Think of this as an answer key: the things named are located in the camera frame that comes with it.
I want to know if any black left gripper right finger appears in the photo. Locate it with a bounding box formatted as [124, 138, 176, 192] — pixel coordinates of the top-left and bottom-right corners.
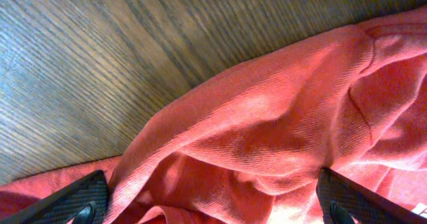
[316, 167, 426, 224]

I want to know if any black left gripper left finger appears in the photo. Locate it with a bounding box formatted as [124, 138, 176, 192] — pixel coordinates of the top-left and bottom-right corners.
[1, 170, 109, 224]

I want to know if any orange t-shirt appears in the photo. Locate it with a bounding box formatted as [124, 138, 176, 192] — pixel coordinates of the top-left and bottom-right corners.
[1, 7, 426, 223]

